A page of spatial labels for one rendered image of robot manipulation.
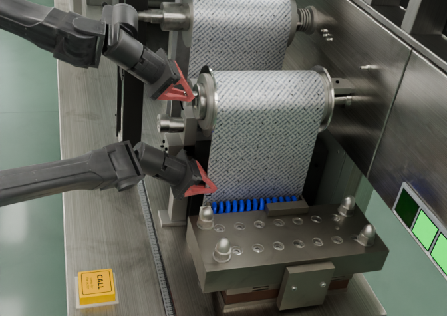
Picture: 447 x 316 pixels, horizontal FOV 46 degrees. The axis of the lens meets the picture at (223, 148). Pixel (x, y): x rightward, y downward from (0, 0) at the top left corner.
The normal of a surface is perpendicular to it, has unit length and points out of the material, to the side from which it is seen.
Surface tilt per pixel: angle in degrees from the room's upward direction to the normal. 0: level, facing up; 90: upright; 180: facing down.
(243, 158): 90
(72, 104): 0
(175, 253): 0
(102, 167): 41
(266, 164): 90
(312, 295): 90
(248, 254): 0
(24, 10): 18
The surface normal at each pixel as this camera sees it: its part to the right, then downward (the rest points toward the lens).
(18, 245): 0.13, -0.82
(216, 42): 0.26, 0.59
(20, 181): 0.70, -0.43
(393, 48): -0.96, 0.05
